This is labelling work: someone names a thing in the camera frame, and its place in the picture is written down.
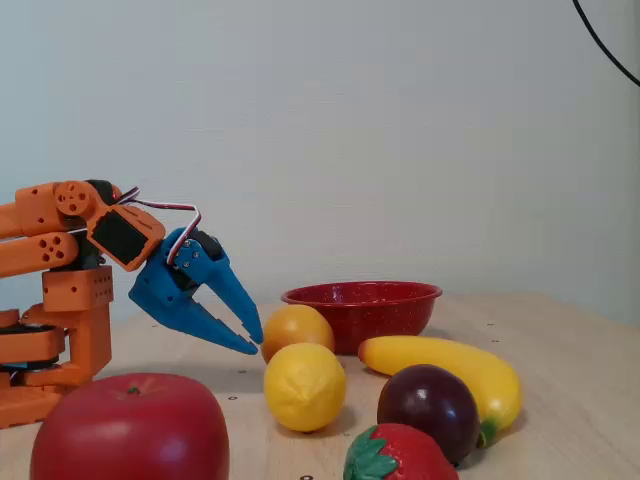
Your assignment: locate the red toy strawberry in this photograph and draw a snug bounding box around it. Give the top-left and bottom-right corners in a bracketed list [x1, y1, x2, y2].
[342, 422, 460, 480]

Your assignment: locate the white red servo wire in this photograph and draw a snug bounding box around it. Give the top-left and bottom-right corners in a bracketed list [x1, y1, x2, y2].
[114, 187, 202, 264]

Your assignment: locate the dark purple toy plum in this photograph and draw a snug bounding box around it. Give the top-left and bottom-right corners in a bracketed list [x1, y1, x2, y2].
[376, 363, 482, 466]

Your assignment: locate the yellow toy lemon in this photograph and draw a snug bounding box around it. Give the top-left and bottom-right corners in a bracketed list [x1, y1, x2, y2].
[263, 342, 347, 434]

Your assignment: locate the black hanging cable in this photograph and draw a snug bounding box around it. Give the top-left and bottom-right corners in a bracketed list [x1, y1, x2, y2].
[572, 0, 640, 87]

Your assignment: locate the red toy apple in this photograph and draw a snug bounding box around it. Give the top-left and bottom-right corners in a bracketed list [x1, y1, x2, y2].
[29, 372, 231, 480]

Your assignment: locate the yellow toy banana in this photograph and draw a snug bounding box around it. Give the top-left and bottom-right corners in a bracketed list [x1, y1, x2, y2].
[357, 334, 525, 449]

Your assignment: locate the red speckled enamel bowl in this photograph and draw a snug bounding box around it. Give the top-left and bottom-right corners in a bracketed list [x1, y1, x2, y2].
[280, 280, 444, 356]

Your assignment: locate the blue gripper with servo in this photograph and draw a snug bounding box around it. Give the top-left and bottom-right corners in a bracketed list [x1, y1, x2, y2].
[128, 227, 265, 356]

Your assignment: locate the orange toy peach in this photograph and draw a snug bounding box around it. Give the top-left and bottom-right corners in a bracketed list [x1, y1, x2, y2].
[260, 304, 336, 365]

